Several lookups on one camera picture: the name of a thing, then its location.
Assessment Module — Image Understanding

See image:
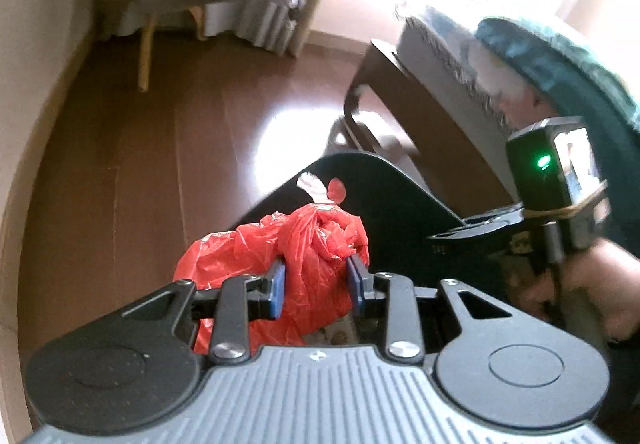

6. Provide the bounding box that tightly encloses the white tissue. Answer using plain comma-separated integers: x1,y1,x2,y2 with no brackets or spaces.
297,173,327,201

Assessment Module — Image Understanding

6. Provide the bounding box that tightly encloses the black trash bin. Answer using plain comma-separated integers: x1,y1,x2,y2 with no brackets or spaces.
234,151,531,325

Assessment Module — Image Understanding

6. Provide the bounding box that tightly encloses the person's right hand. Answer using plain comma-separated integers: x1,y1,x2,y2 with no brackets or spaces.
516,239,640,341

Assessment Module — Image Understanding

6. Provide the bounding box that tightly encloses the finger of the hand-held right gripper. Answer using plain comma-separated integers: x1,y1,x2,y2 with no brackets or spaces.
426,216,527,243
461,205,527,227

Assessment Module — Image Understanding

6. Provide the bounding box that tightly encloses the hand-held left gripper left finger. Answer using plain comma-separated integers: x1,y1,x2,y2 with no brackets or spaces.
120,258,288,366

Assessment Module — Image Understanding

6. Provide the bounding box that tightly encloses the wooden chair leg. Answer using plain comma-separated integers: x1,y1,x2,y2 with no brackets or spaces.
97,0,209,93

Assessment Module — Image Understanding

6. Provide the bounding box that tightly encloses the lace-trimmed printed bed sheet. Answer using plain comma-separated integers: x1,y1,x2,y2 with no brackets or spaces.
395,6,557,135

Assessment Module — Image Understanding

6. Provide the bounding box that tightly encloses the red plastic bag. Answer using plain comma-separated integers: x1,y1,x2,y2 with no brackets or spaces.
173,176,371,356

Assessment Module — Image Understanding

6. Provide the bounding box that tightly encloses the white hanging cloth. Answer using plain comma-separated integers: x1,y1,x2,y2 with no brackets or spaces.
206,0,247,38

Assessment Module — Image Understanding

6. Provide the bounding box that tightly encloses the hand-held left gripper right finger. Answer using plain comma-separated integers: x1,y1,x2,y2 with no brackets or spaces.
345,253,522,366

